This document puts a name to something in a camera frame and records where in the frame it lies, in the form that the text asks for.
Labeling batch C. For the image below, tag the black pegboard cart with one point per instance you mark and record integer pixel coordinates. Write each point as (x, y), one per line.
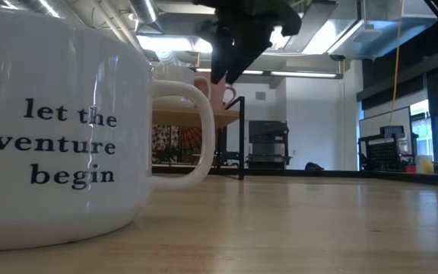
(384, 154)

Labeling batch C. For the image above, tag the raised wooden shelf black legs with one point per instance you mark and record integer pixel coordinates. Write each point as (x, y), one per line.
(226, 117)

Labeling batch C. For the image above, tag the pink mug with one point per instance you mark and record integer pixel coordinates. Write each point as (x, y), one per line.
(218, 97)

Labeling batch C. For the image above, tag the colourful patterned cloth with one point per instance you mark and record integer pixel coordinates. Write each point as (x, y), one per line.
(173, 142)

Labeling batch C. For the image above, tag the black table edge rail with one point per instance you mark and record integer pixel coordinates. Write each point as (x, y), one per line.
(318, 173)

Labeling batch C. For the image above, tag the silver ceiling duct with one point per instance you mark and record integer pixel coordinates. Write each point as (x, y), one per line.
(32, 5)
(143, 9)

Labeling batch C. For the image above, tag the grey wall vent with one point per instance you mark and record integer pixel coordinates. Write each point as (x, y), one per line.
(260, 96)

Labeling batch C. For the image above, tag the grey ceiling ventilation unit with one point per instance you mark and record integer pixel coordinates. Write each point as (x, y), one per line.
(386, 34)

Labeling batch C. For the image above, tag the yellow container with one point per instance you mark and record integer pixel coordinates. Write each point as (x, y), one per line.
(424, 165)

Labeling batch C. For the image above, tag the white mug olive green inside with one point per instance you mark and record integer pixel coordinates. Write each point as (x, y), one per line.
(51, 76)

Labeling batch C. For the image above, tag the black bag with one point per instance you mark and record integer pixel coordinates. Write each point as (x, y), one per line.
(313, 166)

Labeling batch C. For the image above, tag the black cabinet machine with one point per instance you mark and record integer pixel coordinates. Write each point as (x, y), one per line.
(268, 133)

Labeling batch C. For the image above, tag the bright ceiling light panel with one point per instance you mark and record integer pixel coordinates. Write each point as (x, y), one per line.
(173, 43)

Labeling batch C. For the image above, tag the whiteboard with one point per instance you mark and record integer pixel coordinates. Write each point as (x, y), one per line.
(378, 123)

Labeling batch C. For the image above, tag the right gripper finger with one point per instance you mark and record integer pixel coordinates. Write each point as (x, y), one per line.
(242, 62)
(219, 64)

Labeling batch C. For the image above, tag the red box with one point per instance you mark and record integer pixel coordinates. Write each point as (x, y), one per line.
(409, 169)

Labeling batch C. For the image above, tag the long ceiling light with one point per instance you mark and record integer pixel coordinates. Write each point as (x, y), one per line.
(302, 74)

